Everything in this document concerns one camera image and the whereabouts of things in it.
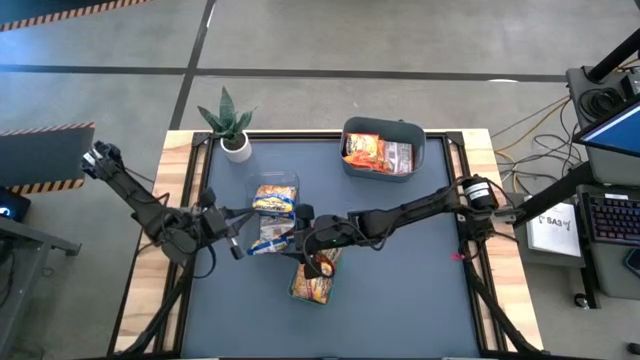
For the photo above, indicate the small black floor object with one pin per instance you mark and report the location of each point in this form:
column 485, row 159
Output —
column 635, row 348

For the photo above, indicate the teal translucent plastic bin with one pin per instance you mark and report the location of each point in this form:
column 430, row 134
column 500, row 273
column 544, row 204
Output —
column 291, row 290

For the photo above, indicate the grey equipment cart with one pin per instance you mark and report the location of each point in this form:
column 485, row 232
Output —
column 615, row 170

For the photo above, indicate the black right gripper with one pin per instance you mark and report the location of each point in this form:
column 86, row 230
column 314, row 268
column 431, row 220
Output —
column 325, row 232

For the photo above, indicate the black aluminium table frame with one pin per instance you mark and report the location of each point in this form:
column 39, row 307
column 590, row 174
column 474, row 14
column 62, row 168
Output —
column 300, row 135

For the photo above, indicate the black device with blue light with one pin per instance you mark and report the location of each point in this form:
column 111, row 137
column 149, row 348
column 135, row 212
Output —
column 15, row 207

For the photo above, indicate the clear plastic bin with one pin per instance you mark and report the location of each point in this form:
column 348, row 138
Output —
column 272, row 177

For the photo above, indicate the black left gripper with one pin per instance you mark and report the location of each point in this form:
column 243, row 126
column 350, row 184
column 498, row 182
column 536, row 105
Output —
column 216, row 222

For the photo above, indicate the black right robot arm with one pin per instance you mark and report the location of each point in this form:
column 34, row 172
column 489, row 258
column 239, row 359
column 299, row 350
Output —
column 415, row 210

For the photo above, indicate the orange Maruchan chicken noodle pack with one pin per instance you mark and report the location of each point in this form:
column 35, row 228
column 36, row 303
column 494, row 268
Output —
column 367, row 162
column 362, row 145

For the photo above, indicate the black caster wheel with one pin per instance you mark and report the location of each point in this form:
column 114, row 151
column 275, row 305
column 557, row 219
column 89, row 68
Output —
column 581, row 300

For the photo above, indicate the grey-blue plastic bin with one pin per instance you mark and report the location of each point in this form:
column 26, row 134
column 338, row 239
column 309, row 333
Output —
column 384, row 126

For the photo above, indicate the grey metal desk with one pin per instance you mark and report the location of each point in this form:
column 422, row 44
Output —
column 615, row 272
column 25, row 240

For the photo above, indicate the red-edged Maruchan noodle pack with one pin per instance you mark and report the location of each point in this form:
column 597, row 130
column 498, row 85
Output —
column 398, row 157

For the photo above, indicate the grey-blue table mat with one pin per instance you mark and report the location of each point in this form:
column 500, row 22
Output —
column 400, row 310

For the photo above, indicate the dark phone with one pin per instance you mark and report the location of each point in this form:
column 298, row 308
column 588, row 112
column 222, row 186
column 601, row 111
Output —
column 634, row 262

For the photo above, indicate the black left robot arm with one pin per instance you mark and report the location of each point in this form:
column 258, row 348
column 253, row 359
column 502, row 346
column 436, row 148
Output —
column 145, row 205

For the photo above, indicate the white SA3 sign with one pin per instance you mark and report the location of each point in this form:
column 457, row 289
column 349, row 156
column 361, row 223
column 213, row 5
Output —
column 555, row 235

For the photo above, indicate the backlit black keyboard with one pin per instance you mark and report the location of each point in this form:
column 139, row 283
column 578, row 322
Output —
column 615, row 220

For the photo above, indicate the monitor with blue screen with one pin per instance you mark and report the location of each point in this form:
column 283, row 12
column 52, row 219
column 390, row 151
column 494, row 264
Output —
column 620, row 132

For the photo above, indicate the black mat with hazard stripes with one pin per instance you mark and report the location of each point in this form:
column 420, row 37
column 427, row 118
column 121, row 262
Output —
column 30, row 7
column 45, row 155

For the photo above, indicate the snake plant in white pot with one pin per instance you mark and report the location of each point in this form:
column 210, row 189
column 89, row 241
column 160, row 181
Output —
column 235, row 145

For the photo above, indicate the black slanted support pole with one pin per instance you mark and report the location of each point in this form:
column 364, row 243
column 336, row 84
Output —
column 555, row 192

